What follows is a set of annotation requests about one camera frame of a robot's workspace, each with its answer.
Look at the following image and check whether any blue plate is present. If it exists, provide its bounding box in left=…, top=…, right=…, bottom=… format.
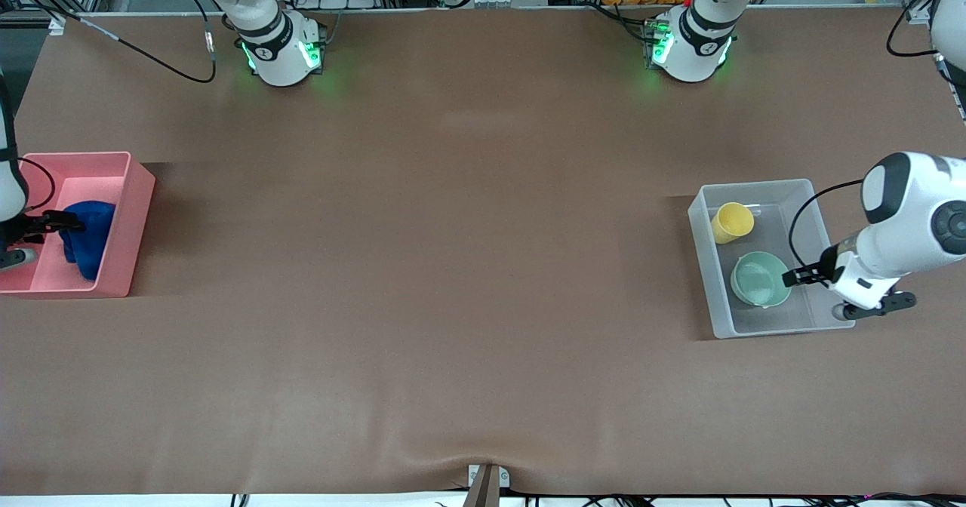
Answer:
left=59, top=201, right=116, bottom=281

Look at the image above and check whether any pale green bowl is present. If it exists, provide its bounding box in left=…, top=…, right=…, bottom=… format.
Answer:
left=730, top=251, right=792, bottom=309

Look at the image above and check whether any yellow plastic cup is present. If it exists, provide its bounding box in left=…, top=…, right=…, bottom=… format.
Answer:
left=711, top=202, right=755, bottom=245

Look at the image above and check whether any clear plastic bin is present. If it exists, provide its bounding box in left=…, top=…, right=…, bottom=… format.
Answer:
left=688, top=179, right=857, bottom=340

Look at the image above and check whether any pink plastic bin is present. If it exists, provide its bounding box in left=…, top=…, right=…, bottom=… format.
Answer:
left=0, top=152, right=156, bottom=299

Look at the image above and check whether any brown table cover sheet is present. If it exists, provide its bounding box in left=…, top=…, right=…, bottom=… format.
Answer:
left=0, top=5, right=966, bottom=496

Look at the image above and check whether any metal table edge clamp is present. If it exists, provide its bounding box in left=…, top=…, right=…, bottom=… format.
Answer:
left=466, top=463, right=511, bottom=507

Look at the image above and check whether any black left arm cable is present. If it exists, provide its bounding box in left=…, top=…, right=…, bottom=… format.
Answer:
left=789, top=0, right=952, bottom=269

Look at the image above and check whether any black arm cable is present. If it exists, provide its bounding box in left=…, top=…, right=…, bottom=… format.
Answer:
left=789, top=0, right=952, bottom=269
left=0, top=0, right=217, bottom=214

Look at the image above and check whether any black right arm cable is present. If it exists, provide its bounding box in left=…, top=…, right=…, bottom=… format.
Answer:
left=0, top=0, right=217, bottom=214

